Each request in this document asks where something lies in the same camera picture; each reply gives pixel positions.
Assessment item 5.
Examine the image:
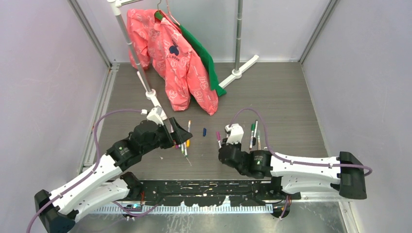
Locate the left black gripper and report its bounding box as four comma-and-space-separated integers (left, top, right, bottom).
141, 117, 192, 155

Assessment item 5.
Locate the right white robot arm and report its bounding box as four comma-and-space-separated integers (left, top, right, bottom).
218, 144, 367, 200

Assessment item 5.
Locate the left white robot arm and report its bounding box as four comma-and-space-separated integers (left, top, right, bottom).
34, 117, 192, 233

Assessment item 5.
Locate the pink patterned jacket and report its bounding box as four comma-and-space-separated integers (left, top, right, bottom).
127, 9, 218, 115

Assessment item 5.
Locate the green garment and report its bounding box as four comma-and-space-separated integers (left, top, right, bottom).
154, 10, 227, 97

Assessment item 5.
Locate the white clothes rack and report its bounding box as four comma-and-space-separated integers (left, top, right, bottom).
106, 0, 260, 119

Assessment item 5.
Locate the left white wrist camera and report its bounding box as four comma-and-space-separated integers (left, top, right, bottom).
141, 106, 167, 125

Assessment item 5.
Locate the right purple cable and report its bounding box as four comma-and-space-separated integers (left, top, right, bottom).
229, 107, 373, 220

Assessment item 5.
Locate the purple cable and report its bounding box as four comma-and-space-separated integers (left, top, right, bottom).
229, 107, 373, 220
25, 108, 162, 233

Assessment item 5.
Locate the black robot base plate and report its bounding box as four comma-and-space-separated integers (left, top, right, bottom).
122, 180, 287, 207

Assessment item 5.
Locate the white ribbed cable duct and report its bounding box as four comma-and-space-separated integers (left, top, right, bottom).
91, 203, 273, 214

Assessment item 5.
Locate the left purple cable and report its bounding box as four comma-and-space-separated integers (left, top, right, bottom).
25, 108, 162, 233

